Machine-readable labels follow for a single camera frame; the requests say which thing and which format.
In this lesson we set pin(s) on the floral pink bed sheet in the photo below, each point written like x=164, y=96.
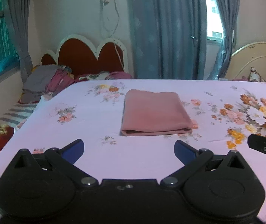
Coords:
x=88, y=126

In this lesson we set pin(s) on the cream round headboard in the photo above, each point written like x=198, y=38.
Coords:
x=258, y=58

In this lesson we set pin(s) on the grey striped cloth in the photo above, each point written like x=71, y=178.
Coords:
x=16, y=115

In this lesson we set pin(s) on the tied blue curtain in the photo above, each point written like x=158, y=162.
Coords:
x=227, y=28

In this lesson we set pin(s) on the red heart-shaped headboard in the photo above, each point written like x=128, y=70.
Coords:
x=81, y=56

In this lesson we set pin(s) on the bright window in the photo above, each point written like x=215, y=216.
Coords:
x=213, y=16

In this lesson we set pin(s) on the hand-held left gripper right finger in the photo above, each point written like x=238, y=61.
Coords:
x=185, y=150

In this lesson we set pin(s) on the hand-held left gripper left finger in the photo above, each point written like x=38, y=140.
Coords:
x=73, y=148

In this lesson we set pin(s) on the white dark-bordered cushion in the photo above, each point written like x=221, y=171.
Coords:
x=257, y=75

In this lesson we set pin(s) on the pile of grey pink clothes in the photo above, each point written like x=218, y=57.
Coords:
x=42, y=81

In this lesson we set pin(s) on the grey side curtain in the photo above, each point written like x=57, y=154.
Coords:
x=18, y=28

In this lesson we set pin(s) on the wide blue curtain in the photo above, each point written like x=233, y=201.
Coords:
x=167, y=32

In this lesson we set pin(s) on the pink long-sleeve sweater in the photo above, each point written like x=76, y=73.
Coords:
x=155, y=112

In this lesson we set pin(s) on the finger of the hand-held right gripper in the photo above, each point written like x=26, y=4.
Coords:
x=261, y=144

